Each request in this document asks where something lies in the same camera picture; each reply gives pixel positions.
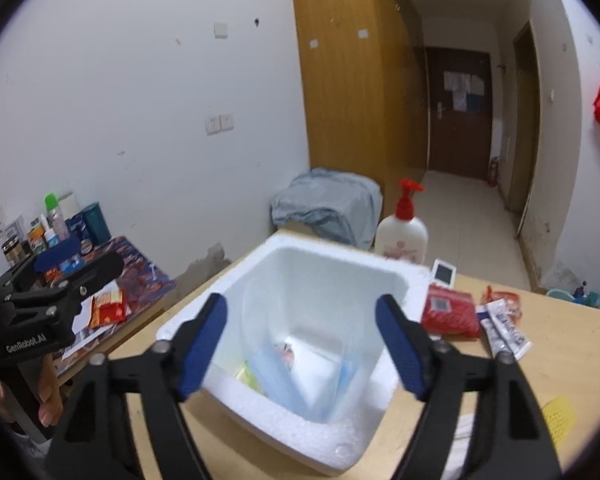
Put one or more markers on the clear plastic bag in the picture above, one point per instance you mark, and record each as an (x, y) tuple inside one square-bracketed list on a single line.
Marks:
[(307, 390)]

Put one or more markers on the orange yellow box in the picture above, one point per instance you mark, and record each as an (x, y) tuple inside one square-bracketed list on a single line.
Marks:
[(36, 237)]

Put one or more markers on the wooden wardrobe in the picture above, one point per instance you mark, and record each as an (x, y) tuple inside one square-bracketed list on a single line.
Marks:
[(345, 85)]

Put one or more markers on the red fire extinguisher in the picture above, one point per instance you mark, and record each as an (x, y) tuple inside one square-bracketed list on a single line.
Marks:
[(493, 172)]

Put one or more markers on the white cup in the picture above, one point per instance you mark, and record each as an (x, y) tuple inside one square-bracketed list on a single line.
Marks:
[(70, 202)]

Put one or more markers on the blue box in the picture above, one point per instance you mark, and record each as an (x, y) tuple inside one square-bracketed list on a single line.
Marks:
[(76, 227)]

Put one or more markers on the white tissue stack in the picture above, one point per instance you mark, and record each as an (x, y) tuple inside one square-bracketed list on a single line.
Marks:
[(462, 435)]

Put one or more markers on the green-capped spray can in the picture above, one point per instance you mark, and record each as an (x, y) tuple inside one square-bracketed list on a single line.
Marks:
[(56, 217)]

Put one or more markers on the red tissue pack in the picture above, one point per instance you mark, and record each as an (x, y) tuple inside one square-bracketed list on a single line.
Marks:
[(450, 316)]

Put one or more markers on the person's left hand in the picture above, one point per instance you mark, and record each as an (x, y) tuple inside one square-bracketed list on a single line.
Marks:
[(50, 407)]

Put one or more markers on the teal basin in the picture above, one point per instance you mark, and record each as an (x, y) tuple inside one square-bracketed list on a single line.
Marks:
[(580, 297)]

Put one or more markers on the patterned blue red tablecloth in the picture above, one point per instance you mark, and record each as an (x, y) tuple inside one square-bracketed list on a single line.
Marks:
[(140, 275)]

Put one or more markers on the white blue sachet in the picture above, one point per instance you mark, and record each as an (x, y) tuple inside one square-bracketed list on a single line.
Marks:
[(512, 332), (489, 327)]

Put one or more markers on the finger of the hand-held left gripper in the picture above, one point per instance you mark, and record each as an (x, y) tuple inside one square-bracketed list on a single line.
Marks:
[(57, 255), (85, 277)]

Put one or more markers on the white lotion bottle red pump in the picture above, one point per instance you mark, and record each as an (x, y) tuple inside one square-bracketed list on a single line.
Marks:
[(401, 240)]

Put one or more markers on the white paper sheets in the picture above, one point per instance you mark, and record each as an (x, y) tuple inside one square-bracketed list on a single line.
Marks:
[(87, 340)]

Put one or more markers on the posted paper notices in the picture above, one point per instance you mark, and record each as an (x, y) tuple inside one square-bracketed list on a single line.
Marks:
[(462, 90)]

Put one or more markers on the yellow perforated pad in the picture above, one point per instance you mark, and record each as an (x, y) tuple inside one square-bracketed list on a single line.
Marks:
[(560, 415)]

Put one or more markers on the red snack packet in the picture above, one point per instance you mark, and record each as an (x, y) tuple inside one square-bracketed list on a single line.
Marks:
[(107, 309)]

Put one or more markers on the dark brown door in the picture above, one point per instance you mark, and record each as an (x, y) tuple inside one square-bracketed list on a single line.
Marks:
[(455, 140)]

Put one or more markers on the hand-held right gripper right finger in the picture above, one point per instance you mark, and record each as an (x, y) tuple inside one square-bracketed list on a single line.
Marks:
[(402, 352)]

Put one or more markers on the white wall switch plate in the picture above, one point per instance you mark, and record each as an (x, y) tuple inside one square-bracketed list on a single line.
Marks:
[(226, 122), (212, 125)]

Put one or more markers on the small white flat device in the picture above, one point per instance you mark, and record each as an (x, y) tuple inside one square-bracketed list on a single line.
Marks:
[(444, 274)]

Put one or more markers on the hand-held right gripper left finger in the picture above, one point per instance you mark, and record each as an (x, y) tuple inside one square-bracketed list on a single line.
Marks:
[(202, 347)]

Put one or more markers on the white flat packet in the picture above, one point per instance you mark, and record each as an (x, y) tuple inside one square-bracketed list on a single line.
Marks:
[(310, 360)]

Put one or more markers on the dark teal canister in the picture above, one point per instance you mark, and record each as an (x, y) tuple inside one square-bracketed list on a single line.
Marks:
[(96, 224)]

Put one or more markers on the red orange foil packet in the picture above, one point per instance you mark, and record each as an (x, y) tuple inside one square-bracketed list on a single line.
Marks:
[(511, 299)]

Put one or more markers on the white foam box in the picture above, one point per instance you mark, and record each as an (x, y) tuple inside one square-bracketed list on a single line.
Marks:
[(290, 430)]

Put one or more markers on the dark glass jar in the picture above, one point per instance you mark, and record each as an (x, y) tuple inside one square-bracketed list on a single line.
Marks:
[(11, 252)]

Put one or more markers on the grey cloth bundle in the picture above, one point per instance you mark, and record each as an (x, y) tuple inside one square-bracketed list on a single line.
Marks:
[(325, 200)]

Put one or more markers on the yellow-green small item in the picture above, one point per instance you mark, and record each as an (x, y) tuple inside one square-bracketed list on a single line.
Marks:
[(247, 376)]

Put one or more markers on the wooden side door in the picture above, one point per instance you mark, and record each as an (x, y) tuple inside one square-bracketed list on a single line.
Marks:
[(525, 135)]

